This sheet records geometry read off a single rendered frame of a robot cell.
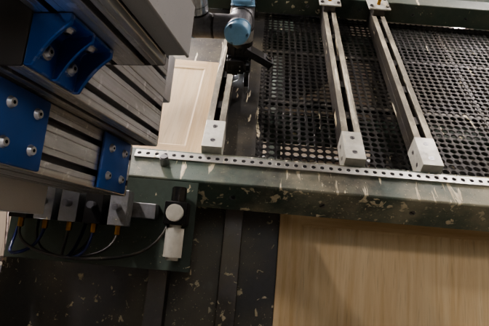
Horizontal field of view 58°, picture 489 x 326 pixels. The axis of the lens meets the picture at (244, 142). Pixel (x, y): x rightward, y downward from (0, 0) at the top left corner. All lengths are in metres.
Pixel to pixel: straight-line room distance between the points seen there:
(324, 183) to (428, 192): 0.29
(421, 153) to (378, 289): 0.45
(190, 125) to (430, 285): 0.93
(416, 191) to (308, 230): 0.37
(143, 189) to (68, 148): 0.65
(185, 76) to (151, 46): 1.18
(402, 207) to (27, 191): 0.97
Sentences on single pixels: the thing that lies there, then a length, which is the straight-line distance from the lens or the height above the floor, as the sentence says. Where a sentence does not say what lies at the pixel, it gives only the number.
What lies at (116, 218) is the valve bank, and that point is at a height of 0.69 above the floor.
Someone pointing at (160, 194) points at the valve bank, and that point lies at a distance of 1.24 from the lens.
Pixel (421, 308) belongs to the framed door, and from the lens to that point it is 1.58.
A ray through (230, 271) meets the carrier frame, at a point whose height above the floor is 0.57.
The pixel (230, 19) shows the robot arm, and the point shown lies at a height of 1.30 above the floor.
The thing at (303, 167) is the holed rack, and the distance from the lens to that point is 1.28.
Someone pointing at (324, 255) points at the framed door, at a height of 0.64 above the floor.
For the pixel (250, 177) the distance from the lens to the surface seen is 1.24.
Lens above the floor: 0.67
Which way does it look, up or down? 12 degrees up
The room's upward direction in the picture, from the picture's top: 5 degrees clockwise
